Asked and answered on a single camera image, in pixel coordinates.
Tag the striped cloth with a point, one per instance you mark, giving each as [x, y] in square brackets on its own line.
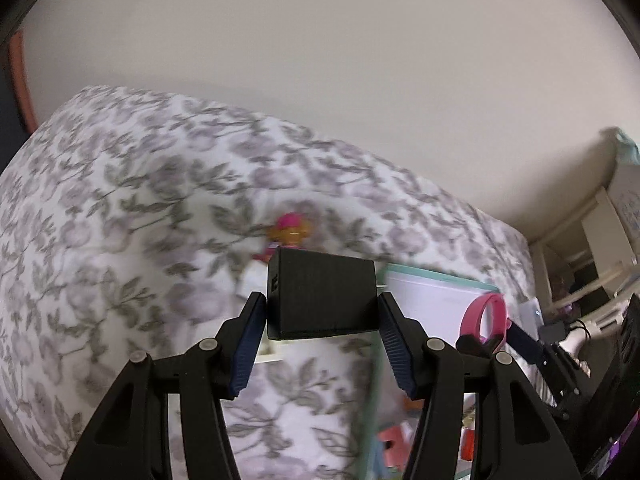
[539, 385]

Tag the floral grey tablecloth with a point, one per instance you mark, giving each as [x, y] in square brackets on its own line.
[125, 210]

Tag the cream plastic frame piece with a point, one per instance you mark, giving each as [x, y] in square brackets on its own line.
[267, 352]

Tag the red correction tape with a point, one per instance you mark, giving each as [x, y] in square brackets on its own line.
[467, 444]

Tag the black box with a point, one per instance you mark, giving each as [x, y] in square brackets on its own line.
[320, 290]

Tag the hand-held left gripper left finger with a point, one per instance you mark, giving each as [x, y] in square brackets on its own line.
[247, 345]

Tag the pink watch band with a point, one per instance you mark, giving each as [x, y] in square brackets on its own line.
[468, 317]

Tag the white wooden shelf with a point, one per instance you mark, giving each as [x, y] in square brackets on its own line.
[600, 225]

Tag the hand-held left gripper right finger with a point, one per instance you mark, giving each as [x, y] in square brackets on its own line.
[397, 345]

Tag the white cube charger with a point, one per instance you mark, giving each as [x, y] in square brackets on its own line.
[257, 282]

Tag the orange and blue correction tape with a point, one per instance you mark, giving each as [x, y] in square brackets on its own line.
[395, 437]

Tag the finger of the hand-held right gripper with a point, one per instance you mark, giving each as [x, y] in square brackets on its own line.
[527, 342]

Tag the clear storage bin with toys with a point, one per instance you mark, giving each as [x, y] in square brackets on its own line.
[430, 300]

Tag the salmon coloured board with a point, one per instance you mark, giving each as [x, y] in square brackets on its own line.
[20, 85]

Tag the pink and orange toy figure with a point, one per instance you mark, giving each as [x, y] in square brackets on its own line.
[290, 232]

